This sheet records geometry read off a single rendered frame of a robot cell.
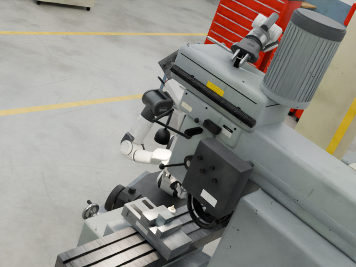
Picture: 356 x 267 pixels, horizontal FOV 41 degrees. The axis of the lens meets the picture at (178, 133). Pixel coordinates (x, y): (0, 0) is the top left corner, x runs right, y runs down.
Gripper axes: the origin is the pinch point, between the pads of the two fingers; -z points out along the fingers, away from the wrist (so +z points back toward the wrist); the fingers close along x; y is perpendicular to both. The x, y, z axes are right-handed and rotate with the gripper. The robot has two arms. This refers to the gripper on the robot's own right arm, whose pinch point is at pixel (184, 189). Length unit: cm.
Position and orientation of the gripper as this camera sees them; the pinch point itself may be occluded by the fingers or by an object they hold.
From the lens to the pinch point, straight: 230.4
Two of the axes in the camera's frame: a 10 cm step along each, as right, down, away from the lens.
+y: -3.2, 8.3, 4.6
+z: -3.3, -5.5, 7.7
